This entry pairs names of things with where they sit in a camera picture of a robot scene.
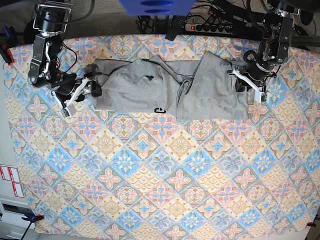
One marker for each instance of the black power strip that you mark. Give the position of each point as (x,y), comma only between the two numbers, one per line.
(208,28)

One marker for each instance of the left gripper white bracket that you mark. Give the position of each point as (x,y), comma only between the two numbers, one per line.
(251,77)

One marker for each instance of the red black clamp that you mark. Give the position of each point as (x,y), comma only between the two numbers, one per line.
(5,51)

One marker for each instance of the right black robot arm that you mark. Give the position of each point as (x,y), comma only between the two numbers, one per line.
(51,21)

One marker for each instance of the small orange clamp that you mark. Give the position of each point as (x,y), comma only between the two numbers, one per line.
(311,224)

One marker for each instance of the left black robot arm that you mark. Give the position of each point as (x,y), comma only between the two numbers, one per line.
(276,27)

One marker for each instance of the patterned tile tablecloth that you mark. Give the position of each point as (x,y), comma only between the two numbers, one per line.
(145,176)

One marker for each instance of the blue box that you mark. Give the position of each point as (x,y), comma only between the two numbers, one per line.
(157,7)

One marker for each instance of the grey T-shirt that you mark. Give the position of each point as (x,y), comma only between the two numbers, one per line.
(188,89)

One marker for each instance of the red white stickers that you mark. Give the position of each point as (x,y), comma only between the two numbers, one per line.
(10,174)

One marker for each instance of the orange black clamp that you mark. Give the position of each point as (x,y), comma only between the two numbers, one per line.
(32,218)

